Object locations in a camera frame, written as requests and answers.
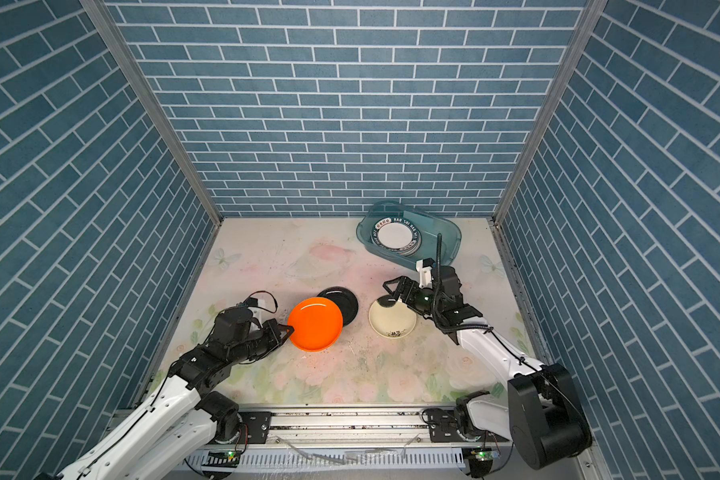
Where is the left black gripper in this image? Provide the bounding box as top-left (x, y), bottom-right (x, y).
top-left (229, 319), bottom-right (298, 367)

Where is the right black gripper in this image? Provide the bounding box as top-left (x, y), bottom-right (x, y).
top-left (384, 275), bottom-right (444, 317)

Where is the orange round plate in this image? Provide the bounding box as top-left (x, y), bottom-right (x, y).
top-left (287, 297), bottom-right (343, 352)

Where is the black round plate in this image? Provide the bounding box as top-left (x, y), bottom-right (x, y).
top-left (318, 286), bottom-right (359, 327)

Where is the green rim HAO SHI plate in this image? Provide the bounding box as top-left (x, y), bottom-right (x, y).
top-left (371, 217), bottom-right (422, 256)

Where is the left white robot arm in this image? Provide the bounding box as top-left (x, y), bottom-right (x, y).
top-left (54, 304), bottom-right (294, 479)

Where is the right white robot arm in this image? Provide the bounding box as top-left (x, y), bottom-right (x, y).
top-left (383, 259), bottom-right (593, 470)

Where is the translucent teal plastic bin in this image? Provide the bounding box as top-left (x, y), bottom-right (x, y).
top-left (356, 200), bottom-right (462, 270)

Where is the cream plate black flower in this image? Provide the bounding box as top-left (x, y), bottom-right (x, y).
top-left (368, 295), bottom-right (417, 339)

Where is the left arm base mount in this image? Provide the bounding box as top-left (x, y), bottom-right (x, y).
top-left (213, 411), bottom-right (273, 445)

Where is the aluminium front rail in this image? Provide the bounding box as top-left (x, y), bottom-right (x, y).
top-left (208, 407), bottom-right (472, 457)

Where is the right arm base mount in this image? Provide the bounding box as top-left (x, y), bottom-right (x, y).
top-left (419, 407), bottom-right (508, 443)

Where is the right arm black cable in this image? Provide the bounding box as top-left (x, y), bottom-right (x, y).
top-left (431, 232), bottom-right (583, 421)

